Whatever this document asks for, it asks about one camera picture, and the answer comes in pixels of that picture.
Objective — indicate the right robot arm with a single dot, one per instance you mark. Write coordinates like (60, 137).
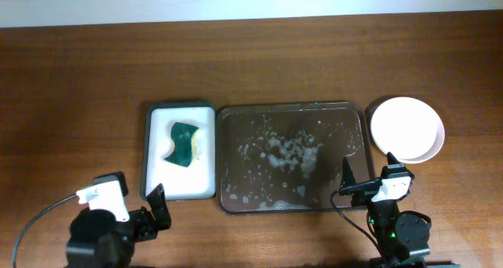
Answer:
(401, 236)

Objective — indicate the pink plate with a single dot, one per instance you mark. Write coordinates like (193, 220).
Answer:
(408, 128)

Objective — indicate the small black tray white liner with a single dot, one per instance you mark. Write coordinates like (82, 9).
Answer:
(195, 182)

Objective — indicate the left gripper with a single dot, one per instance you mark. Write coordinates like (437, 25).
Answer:
(159, 209)

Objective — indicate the large brown serving tray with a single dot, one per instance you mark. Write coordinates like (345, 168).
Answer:
(288, 157)

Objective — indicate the green and yellow sponge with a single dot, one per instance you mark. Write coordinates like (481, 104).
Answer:
(182, 135)

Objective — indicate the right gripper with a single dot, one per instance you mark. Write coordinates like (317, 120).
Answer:
(363, 196)

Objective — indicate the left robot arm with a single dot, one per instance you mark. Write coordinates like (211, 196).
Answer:
(98, 240)

